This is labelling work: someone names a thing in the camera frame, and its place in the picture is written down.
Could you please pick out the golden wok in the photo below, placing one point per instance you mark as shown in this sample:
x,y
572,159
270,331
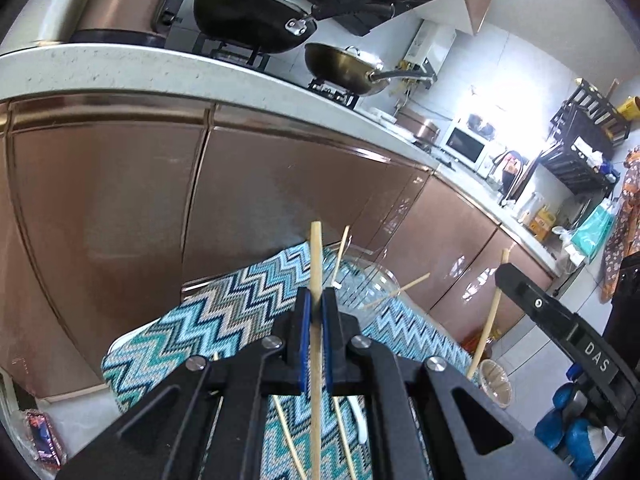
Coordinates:
x,y
335,67

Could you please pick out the white stone countertop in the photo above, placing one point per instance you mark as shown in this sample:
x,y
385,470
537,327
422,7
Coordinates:
x,y
125,70

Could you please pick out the white ceramic spoon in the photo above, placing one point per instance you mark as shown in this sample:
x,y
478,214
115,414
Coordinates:
x,y
359,417

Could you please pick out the clear glass jar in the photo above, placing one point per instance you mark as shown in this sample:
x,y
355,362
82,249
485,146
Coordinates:
x,y
372,285

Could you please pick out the black wok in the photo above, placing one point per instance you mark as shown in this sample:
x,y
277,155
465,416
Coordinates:
x,y
240,15

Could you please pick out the black dish rack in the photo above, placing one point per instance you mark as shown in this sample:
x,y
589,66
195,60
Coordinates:
x,y
585,145

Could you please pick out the yellow can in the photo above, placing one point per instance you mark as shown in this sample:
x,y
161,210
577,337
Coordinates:
x,y
631,107

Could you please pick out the black gas stove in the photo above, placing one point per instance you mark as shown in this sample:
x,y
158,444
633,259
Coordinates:
x,y
330,92

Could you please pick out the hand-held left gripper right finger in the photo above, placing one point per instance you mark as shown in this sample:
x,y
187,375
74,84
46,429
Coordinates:
x,y
329,345

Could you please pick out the kitchen faucet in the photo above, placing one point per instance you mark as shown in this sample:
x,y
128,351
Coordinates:
x,y
510,170

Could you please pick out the teal plastic bag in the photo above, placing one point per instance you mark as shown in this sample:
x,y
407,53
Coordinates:
x,y
595,230

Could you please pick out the zigzag patterned tablecloth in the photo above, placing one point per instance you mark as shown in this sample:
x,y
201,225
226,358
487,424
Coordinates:
x,y
220,310

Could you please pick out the white water heater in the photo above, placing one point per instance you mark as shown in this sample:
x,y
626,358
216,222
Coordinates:
x,y
432,45

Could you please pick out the large copper coloured appliance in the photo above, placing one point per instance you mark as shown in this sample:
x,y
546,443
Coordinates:
x,y
125,0

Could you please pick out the cooking oil bottle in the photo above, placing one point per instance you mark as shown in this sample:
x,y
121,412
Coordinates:
x,y
482,345

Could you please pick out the brown kitchen base cabinet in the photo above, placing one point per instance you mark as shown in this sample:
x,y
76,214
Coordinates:
x,y
125,200

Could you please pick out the yellow bottle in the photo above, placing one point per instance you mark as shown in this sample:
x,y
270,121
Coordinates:
x,y
542,222

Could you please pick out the orange floral cloth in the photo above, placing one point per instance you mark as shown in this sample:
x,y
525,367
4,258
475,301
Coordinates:
x,y
625,210

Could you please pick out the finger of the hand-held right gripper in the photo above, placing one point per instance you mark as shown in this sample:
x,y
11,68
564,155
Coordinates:
x,y
555,317

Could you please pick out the white microwave oven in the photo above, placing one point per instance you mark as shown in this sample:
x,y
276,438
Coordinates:
x,y
465,146

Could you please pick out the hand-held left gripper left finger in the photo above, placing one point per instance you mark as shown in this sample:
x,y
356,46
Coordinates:
x,y
304,345

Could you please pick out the small waste bin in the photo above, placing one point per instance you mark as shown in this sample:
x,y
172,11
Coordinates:
x,y
496,385

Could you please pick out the blue shoe cover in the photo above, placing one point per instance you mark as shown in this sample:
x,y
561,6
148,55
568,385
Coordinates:
x,y
565,397
560,435

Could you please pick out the stainless steel pot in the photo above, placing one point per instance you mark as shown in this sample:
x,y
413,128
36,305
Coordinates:
x,y
419,126

